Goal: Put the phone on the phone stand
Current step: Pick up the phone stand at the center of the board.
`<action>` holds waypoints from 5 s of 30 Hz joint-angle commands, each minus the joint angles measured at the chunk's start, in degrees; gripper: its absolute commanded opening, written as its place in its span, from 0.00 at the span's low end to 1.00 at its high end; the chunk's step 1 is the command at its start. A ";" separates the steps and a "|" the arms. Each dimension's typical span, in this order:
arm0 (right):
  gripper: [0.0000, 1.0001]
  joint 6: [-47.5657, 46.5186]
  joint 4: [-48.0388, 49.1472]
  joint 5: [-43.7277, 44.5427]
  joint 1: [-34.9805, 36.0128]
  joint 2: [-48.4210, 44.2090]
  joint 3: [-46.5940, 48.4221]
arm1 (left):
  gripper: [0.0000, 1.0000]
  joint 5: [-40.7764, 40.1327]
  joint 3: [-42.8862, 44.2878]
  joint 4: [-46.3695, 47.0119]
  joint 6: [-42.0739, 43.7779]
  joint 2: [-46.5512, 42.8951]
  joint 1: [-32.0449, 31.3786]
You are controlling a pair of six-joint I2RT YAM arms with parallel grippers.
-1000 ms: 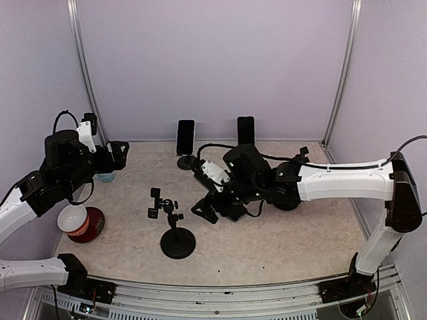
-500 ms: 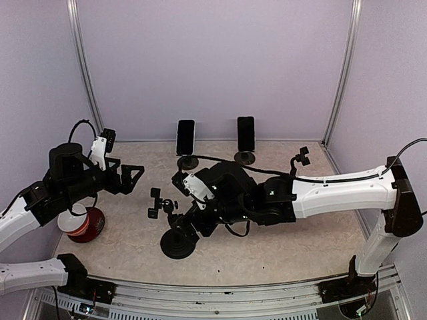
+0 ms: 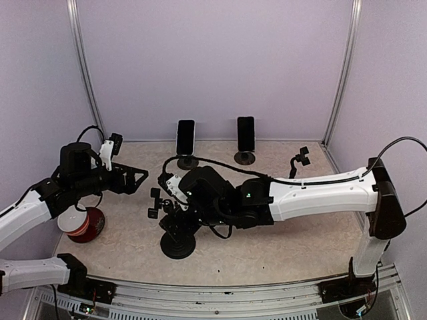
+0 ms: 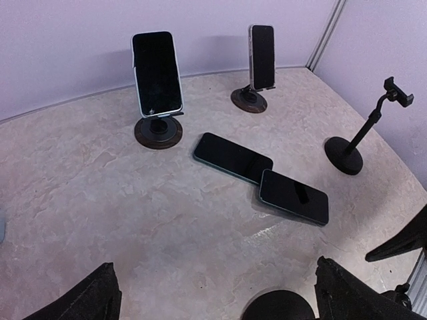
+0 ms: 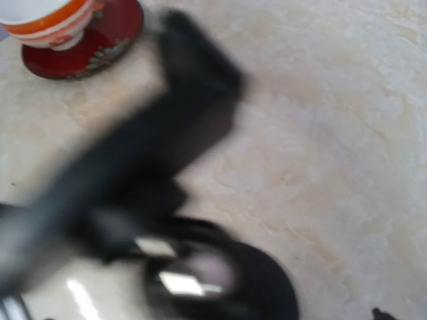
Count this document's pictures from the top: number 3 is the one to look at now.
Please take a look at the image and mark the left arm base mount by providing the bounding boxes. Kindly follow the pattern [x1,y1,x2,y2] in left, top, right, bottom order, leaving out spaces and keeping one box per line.
[57,278,117,305]

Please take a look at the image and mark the aluminium frame post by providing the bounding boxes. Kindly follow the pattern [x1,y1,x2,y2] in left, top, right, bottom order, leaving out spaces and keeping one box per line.
[322,0,362,149]
[66,0,105,141]

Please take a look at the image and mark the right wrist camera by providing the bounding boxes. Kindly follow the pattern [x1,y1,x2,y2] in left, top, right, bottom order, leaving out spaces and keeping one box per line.
[158,173,189,211]

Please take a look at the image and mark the plate phone stand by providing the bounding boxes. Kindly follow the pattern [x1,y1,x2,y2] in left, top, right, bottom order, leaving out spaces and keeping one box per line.
[234,149,256,165]
[177,155,199,170]

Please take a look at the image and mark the black clamp phone stand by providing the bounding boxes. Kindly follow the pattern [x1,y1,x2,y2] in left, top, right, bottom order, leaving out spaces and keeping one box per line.
[147,187,197,260]
[288,146,312,179]

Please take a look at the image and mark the clear case phone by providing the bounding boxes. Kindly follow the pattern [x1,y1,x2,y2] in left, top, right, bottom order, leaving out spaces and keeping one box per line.
[237,116,255,152]

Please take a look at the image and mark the blue case phone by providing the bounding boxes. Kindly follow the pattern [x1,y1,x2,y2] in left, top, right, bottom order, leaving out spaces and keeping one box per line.
[176,119,195,156]

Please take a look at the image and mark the dark red saucer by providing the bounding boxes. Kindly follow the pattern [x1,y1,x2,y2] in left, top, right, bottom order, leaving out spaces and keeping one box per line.
[68,207,105,243]

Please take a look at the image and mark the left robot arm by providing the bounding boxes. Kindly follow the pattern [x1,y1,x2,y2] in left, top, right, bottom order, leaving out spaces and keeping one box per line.
[1,140,149,297]

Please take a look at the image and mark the white and red bowl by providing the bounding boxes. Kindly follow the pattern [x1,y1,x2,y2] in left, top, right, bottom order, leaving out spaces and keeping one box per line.
[57,207,89,237]

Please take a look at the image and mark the right aluminium frame post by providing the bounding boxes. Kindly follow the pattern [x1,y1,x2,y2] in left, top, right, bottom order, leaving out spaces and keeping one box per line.
[322,0,362,149]

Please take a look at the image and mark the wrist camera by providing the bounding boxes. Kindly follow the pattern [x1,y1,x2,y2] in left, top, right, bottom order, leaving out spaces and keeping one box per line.
[99,133,123,171]
[158,173,189,211]

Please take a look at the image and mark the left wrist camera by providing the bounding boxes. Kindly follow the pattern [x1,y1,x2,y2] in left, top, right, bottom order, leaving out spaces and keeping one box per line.
[99,133,123,171]

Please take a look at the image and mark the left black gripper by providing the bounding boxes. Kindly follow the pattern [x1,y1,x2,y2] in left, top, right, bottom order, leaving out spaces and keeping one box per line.
[73,162,148,198]

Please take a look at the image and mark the front aluminium rail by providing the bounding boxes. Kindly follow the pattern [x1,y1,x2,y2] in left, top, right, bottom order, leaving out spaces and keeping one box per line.
[22,265,413,319]

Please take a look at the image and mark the left aluminium frame post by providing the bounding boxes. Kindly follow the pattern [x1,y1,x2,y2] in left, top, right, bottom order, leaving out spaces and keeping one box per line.
[66,0,105,141]

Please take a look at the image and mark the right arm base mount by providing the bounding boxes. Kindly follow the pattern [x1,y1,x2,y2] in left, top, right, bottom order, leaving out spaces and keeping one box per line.
[318,278,377,304]

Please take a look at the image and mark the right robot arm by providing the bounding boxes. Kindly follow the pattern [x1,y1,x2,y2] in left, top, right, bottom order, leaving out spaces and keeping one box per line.
[156,158,406,296]

